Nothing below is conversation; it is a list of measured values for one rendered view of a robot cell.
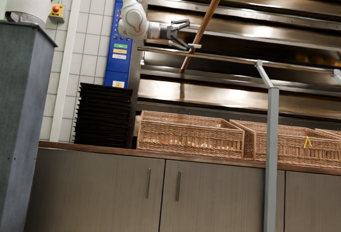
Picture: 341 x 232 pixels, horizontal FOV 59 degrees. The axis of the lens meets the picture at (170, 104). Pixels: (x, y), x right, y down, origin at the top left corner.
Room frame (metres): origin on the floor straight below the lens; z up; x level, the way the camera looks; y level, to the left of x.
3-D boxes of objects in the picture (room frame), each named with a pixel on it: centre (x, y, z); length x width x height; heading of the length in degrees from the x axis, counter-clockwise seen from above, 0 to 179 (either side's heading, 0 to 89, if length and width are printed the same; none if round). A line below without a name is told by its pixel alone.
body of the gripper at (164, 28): (1.49, 0.05, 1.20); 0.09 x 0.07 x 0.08; 94
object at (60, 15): (1.92, 0.82, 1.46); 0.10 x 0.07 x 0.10; 95
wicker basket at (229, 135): (1.78, -0.11, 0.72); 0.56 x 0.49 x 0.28; 94
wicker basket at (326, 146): (1.82, -0.70, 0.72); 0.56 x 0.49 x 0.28; 95
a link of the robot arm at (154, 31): (1.48, 0.12, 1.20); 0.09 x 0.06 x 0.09; 4
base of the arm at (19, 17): (1.16, 0.63, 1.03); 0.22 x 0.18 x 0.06; 1
